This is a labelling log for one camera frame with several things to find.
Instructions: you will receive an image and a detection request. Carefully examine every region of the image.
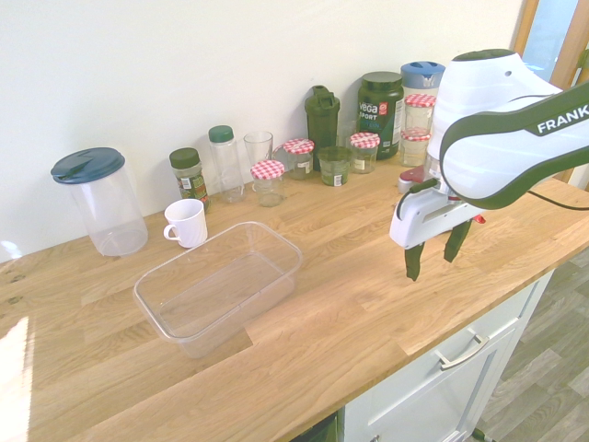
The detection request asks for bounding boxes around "clear rectangular plastic container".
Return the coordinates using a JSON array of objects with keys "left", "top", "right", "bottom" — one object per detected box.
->
[{"left": 133, "top": 220, "right": 304, "bottom": 360}]

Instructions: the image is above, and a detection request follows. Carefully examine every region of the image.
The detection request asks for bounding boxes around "spice jar with dark lid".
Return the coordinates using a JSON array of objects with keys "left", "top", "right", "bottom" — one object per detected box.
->
[{"left": 168, "top": 146, "right": 212, "bottom": 214}]

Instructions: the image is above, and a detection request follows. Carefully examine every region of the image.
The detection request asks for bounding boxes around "white drawer front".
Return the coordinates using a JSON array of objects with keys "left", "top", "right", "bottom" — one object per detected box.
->
[{"left": 399, "top": 275, "right": 556, "bottom": 401}]

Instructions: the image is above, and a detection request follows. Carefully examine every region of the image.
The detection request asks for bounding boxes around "dark green shaker bottle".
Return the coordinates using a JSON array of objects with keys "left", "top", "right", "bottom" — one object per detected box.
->
[{"left": 304, "top": 85, "right": 341, "bottom": 172}]

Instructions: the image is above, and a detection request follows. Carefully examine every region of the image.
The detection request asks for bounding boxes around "glass jar checkered lid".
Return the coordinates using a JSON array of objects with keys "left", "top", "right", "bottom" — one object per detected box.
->
[
  {"left": 249, "top": 159, "right": 286, "bottom": 208},
  {"left": 281, "top": 137, "right": 316, "bottom": 181},
  {"left": 403, "top": 93, "right": 437, "bottom": 134},
  {"left": 349, "top": 132, "right": 381, "bottom": 175},
  {"left": 398, "top": 128, "right": 433, "bottom": 168}
]

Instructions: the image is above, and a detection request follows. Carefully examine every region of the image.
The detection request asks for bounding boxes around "dark Vega protein tub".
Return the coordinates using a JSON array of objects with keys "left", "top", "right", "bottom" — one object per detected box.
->
[{"left": 357, "top": 71, "right": 405, "bottom": 161}]

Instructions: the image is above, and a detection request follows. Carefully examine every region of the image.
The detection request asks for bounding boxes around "tall clear glass mug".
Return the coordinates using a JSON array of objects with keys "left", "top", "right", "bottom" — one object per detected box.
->
[{"left": 243, "top": 131, "right": 275, "bottom": 177}]

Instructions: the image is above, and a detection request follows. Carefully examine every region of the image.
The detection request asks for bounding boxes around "white drawer with handle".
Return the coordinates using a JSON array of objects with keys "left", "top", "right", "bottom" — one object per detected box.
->
[{"left": 343, "top": 321, "right": 524, "bottom": 442}]

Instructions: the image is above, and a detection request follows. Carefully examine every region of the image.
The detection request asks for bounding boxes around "white ceramic mug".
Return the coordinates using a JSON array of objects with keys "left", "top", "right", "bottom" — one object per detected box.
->
[{"left": 163, "top": 198, "right": 209, "bottom": 250}]

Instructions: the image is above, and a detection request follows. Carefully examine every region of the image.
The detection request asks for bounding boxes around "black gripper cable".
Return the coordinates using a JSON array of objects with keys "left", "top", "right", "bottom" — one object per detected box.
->
[{"left": 397, "top": 179, "right": 438, "bottom": 218}]

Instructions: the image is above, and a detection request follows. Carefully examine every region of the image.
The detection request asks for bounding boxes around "clear bottle with green lid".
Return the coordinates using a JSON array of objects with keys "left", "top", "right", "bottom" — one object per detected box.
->
[{"left": 207, "top": 124, "right": 246, "bottom": 204}]

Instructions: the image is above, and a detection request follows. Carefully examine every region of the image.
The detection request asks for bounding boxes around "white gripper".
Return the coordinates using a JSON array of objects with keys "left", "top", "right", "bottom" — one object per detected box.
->
[{"left": 389, "top": 186, "right": 480, "bottom": 283}]

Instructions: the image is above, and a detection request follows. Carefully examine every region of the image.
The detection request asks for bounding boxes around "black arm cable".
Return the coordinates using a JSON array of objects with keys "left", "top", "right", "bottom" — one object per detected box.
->
[{"left": 526, "top": 189, "right": 589, "bottom": 212}]

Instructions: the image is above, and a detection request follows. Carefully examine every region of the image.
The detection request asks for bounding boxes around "translucent pitcher light-blue lid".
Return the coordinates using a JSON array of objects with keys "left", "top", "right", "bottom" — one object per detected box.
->
[{"left": 399, "top": 61, "right": 446, "bottom": 100}]

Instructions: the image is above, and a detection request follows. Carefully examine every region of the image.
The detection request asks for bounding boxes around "silver drawer handle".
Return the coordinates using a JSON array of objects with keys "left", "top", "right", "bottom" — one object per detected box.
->
[{"left": 434, "top": 333, "right": 490, "bottom": 372}]

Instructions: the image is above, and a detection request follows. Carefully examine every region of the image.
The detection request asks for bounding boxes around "green plastic tub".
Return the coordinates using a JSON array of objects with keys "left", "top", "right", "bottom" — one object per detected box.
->
[{"left": 316, "top": 145, "right": 352, "bottom": 188}]

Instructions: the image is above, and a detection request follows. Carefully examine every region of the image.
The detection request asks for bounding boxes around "large clear dark-lidded pitcher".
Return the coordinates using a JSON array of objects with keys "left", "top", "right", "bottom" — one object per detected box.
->
[{"left": 50, "top": 146, "right": 149, "bottom": 258}]

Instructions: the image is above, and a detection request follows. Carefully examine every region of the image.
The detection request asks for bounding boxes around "black dishwasher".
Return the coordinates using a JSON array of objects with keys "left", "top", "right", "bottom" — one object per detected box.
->
[{"left": 294, "top": 408, "right": 346, "bottom": 442}]

